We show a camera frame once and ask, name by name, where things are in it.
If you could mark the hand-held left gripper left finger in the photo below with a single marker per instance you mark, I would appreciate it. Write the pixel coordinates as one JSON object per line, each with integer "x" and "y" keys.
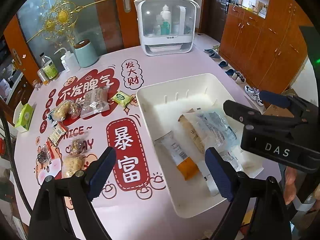
{"x": 101, "y": 177}

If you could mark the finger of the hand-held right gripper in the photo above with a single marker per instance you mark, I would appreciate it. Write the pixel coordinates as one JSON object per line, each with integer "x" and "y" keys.
{"x": 273, "y": 98}
{"x": 240, "y": 112}

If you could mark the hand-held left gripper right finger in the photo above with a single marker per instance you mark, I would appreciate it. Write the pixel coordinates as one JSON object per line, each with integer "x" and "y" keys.
{"x": 220, "y": 175}

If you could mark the round pastry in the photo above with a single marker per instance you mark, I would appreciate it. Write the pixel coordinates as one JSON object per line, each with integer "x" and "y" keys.
{"x": 71, "y": 166}
{"x": 60, "y": 111}

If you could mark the nut cluster snack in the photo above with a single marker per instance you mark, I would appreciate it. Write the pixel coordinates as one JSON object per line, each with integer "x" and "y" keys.
{"x": 75, "y": 146}
{"x": 75, "y": 108}

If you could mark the orange striped snack packet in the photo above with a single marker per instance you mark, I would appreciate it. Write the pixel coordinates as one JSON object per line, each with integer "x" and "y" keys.
{"x": 58, "y": 133}

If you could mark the dark snack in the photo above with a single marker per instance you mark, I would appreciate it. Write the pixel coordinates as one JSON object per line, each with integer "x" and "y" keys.
{"x": 43, "y": 157}

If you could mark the clear packet of bars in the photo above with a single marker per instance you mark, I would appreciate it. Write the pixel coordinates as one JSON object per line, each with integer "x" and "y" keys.
{"x": 95, "y": 101}

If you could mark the white plastic bin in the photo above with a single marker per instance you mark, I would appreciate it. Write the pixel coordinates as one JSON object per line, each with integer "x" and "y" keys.
{"x": 160, "y": 120}

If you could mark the flat white packet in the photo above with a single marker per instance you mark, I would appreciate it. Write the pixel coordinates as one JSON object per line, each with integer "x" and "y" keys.
{"x": 211, "y": 182}

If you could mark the cardboard box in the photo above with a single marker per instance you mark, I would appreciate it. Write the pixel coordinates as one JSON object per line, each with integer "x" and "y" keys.
{"x": 277, "y": 110}

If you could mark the clear crinkled packet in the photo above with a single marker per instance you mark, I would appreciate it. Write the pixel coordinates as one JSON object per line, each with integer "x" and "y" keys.
{"x": 237, "y": 161}

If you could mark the large clear packet blue label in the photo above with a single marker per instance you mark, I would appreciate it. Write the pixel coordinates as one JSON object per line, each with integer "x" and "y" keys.
{"x": 215, "y": 127}

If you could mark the row of shoes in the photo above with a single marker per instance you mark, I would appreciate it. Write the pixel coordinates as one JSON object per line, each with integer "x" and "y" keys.
{"x": 238, "y": 77}

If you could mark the white packet with orange end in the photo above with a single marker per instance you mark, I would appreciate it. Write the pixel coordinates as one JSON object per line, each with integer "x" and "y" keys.
{"x": 180, "y": 157}

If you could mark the wooden cabinet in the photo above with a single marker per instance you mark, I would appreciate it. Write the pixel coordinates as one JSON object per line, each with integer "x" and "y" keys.
{"x": 262, "y": 42}

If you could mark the green snack packet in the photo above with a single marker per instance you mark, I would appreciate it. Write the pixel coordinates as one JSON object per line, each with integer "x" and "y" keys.
{"x": 121, "y": 98}

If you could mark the green tissue box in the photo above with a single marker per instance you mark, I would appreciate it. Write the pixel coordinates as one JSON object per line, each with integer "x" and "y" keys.
{"x": 25, "y": 116}

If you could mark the white desktop organizer cabinet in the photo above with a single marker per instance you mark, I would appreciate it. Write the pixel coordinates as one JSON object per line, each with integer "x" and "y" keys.
{"x": 167, "y": 42}

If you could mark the dark entrance door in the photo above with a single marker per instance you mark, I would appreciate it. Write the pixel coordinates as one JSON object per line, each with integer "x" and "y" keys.
{"x": 215, "y": 10}

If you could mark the small glass jar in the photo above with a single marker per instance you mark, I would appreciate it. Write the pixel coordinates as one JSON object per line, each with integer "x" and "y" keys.
{"x": 42, "y": 77}

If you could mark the glass bottle with green label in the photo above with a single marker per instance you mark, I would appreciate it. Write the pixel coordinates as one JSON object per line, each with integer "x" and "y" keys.
{"x": 50, "y": 70}

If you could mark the white wash bottle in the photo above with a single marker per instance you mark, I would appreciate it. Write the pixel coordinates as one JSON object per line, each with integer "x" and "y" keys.
{"x": 70, "y": 62}

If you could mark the small clear bottle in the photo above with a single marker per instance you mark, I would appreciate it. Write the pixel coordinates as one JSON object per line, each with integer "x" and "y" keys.
{"x": 157, "y": 25}

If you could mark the mint canister with wooden lid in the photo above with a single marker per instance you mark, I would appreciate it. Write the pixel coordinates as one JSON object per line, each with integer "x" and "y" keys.
{"x": 86, "y": 53}

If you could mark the frosted glass sliding door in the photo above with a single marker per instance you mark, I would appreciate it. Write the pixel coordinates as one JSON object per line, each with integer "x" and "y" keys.
{"x": 87, "y": 27}

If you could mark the gold ornament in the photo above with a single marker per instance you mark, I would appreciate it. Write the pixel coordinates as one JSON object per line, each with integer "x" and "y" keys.
{"x": 62, "y": 16}

